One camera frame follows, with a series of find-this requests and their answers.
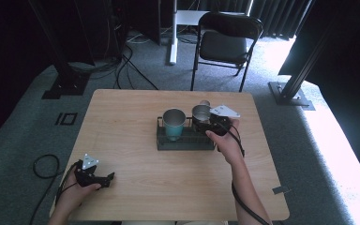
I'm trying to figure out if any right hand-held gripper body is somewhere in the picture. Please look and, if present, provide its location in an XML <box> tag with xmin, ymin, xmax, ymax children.
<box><xmin>204</xmin><ymin>104</ymin><xmax>241</xmax><ymax>137</ymax></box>

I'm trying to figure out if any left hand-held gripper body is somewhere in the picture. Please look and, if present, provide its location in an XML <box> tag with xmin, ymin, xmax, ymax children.
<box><xmin>73</xmin><ymin>153</ymin><xmax>105</xmax><ymax>188</ymax></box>

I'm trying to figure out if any brown metal cup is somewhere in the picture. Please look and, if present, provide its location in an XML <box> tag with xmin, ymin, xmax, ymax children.
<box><xmin>191</xmin><ymin>103</ymin><xmax>213</xmax><ymax>132</ymax></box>

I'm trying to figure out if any black wire basket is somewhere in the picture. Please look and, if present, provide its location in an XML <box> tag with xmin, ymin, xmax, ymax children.
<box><xmin>156</xmin><ymin>115</ymin><xmax>218</xmax><ymax>152</ymax></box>

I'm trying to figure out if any teal metal cup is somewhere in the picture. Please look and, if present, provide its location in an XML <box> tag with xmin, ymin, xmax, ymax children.
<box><xmin>161</xmin><ymin>107</ymin><xmax>188</xmax><ymax>142</ymax></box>

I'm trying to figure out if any person's left hand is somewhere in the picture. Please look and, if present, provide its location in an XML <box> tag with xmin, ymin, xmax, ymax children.
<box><xmin>55</xmin><ymin>170</ymin><xmax>102</xmax><ymax>217</ymax></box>

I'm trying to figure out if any person's right hand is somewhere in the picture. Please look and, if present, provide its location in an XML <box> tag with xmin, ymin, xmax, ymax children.
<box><xmin>204</xmin><ymin>118</ymin><xmax>246</xmax><ymax>167</ymax></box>

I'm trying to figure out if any black folding chair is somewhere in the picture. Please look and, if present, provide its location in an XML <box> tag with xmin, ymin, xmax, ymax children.
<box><xmin>189</xmin><ymin>11</ymin><xmax>264</xmax><ymax>94</ymax></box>

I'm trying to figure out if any black metal stand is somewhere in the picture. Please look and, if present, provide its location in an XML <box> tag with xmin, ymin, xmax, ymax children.
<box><xmin>27</xmin><ymin>0</ymin><xmax>92</xmax><ymax>100</ymax></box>
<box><xmin>267</xmin><ymin>0</ymin><xmax>336</xmax><ymax>112</ymax></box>

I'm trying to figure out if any grey tape piece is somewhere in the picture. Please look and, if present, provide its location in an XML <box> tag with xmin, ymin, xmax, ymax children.
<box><xmin>272</xmin><ymin>186</ymin><xmax>293</xmax><ymax>196</ymax></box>

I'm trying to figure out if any dark cabinet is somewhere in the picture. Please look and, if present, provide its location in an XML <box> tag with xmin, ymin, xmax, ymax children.
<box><xmin>106</xmin><ymin>0</ymin><xmax>162</xmax><ymax>61</ymax></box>

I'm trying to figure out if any dark curtain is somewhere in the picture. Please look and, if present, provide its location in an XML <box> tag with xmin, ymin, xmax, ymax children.
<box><xmin>177</xmin><ymin>0</ymin><xmax>314</xmax><ymax>41</ymax></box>

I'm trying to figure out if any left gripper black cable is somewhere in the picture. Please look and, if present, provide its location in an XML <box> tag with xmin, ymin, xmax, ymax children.
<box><xmin>27</xmin><ymin>154</ymin><xmax>83</xmax><ymax>225</ymax></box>

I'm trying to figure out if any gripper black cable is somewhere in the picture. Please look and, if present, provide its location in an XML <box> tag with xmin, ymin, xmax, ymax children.
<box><xmin>218</xmin><ymin>123</ymin><xmax>271</xmax><ymax>225</ymax></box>
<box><xmin>27</xmin><ymin>154</ymin><xmax>83</xmax><ymax>225</ymax></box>

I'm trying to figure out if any white desk frame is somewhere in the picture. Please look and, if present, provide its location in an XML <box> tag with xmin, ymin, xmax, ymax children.
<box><xmin>168</xmin><ymin>0</ymin><xmax>255</xmax><ymax>67</ymax></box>

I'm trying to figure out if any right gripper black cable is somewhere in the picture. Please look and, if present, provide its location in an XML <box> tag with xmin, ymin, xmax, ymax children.
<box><xmin>218</xmin><ymin>123</ymin><xmax>271</xmax><ymax>225</ymax></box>

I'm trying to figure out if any bundle of floor cables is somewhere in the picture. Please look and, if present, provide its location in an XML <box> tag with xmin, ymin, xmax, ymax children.
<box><xmin>68</xmin><ymin>29</ymin><xmax>160</xmax><ymax>92</ymax></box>

